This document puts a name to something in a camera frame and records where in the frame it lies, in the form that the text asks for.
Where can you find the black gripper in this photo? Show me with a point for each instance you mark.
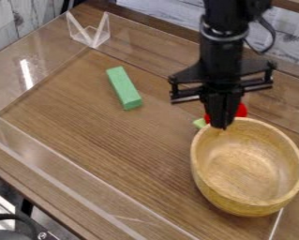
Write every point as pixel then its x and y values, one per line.
pixel 253 77

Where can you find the green rectangular block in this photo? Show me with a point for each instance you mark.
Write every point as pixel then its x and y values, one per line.
pixel 125 88

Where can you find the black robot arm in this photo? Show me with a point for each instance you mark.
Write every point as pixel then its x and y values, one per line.
pixel 224 30

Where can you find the wooden bowl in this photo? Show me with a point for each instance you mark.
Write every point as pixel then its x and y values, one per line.
pixel 245 167

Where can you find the red plush strawberry toy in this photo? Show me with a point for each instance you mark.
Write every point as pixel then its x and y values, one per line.
pixel 243 112

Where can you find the clear acrylic corner bracket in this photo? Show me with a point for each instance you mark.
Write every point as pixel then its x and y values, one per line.
pixel 92 36

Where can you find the clear acrylic tray wall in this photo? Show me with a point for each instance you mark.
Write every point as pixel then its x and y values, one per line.
pixel 86 203

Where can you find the black table leg bracket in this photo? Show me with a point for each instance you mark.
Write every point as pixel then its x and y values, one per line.
pixel 30 227

